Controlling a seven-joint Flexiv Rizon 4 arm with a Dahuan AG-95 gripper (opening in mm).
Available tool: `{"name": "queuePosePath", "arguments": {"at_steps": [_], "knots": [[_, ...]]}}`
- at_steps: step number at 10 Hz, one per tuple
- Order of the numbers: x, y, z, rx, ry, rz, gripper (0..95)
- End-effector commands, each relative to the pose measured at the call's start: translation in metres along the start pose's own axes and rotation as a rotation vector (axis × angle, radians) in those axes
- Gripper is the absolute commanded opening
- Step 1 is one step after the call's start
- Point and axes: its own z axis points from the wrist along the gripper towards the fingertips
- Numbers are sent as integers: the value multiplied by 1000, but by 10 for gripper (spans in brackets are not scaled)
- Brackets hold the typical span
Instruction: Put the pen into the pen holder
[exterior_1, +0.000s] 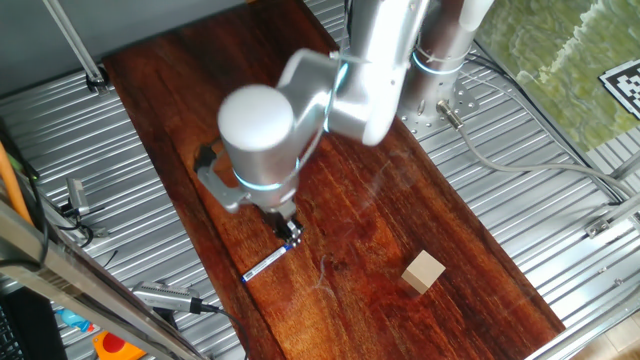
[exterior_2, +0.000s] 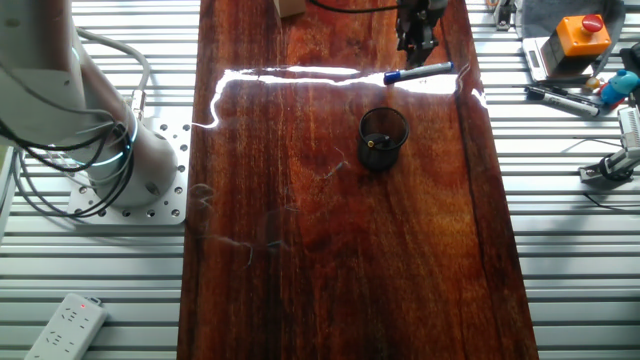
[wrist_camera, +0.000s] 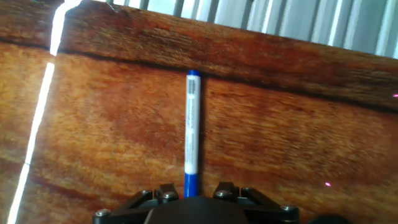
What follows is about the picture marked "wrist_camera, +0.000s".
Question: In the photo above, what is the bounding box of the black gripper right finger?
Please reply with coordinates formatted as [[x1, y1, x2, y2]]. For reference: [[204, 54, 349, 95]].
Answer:
[[213, 182, 300, 224]]

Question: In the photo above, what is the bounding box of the brown wooden board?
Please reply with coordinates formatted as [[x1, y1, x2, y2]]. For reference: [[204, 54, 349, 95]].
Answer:
[[0, 0, 398, 224]]

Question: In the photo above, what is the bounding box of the blue and white marker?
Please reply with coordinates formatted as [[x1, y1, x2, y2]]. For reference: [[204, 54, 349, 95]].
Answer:
[[183, 70, 202, 198]]

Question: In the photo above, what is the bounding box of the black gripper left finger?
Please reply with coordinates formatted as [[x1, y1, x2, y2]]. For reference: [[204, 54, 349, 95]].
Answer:
[[92, 183, 180, 224]]

